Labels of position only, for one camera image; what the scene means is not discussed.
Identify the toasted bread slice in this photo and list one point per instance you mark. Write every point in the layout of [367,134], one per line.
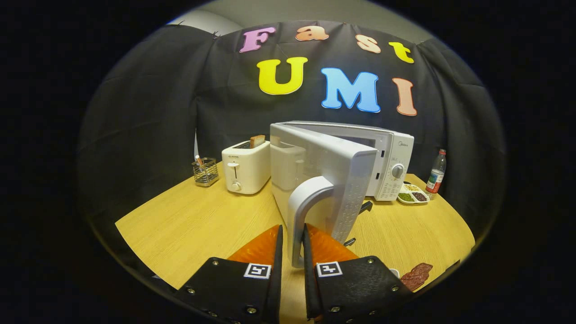
[257,141]

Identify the pen with white cap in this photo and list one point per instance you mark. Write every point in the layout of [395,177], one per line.
[199,161]

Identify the brown meat strip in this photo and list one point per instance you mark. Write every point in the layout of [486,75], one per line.
[416,275]

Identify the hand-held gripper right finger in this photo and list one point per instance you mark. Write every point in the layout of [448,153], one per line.
[308,288]

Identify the divided white dish of beans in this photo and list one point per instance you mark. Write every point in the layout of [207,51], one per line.
[407,197]

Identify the white bread toaster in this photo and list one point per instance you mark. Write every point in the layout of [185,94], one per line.
[247,171]

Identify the white toaster oven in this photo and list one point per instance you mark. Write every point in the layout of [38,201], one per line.
[324,157]

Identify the clear plastic water bottle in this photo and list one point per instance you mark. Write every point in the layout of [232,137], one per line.
[435,177]

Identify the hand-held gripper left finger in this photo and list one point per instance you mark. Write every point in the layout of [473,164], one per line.
[278,279]

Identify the white plate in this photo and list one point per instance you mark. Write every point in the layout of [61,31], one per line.
[394,272]

